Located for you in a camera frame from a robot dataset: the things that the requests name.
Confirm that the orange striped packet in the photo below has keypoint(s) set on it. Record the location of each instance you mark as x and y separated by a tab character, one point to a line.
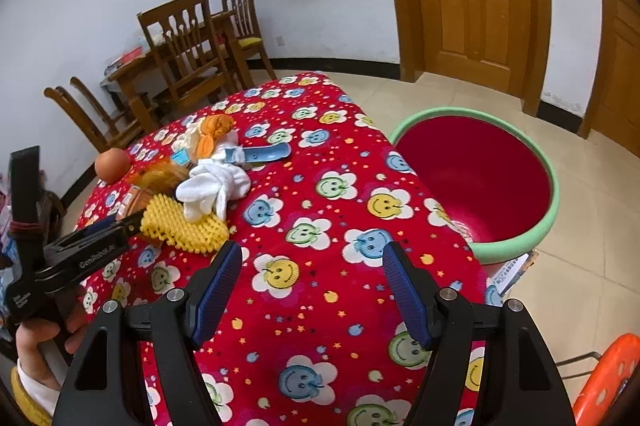
132	201

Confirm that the dark brown furniture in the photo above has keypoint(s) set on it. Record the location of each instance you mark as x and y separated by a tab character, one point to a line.
52	211

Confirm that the large wooden chair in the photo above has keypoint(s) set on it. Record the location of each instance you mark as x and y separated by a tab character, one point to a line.
175	36

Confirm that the red book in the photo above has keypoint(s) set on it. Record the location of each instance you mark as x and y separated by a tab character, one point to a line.
132	54

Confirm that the person's left hand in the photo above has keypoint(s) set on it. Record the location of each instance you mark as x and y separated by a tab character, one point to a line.
37	338

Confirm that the orange plastic stool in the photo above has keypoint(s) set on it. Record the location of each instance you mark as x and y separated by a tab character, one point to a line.
610	381

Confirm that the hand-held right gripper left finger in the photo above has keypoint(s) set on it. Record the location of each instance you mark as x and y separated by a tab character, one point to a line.
220	291

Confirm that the red bin with green rim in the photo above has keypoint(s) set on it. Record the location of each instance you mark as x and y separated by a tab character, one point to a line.
475	176

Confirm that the wooden chair with curved back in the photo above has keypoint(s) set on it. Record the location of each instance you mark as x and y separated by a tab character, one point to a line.
75	114
100	106

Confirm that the blue plastic razor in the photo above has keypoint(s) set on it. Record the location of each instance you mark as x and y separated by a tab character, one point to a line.
265	154

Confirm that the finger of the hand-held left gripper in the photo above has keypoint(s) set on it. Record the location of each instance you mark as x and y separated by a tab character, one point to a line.
131	219

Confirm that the small blue white wrapper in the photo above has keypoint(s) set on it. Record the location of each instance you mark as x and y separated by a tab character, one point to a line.
181	156

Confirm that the person's left forearm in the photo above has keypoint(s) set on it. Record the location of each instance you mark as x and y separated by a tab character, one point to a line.
32	393

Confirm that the white tissue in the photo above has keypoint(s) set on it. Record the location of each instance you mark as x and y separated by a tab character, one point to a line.
212	186

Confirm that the wooden door with plain frame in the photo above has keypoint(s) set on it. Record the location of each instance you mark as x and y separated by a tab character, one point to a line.
617	56

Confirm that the orange peel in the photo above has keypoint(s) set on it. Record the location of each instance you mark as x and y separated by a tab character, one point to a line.
215	130

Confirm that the printed booklet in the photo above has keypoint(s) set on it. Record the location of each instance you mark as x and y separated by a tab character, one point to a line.
515	271

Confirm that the wooden chair with yellow cushion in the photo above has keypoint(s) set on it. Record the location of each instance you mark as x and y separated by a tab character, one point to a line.
240	14

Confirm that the wooden dining table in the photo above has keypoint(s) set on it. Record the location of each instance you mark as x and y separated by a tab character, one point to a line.
132	74

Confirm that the red flower print blanket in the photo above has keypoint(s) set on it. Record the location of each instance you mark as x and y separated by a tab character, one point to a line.
320	216

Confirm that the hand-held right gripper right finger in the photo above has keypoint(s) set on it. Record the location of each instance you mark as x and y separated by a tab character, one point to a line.
405	291

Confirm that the yellow foam fruit net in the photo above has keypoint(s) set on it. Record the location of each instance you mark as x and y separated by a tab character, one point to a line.
182	226

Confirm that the brown egg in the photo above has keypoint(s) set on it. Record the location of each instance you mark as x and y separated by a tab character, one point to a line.
112	165

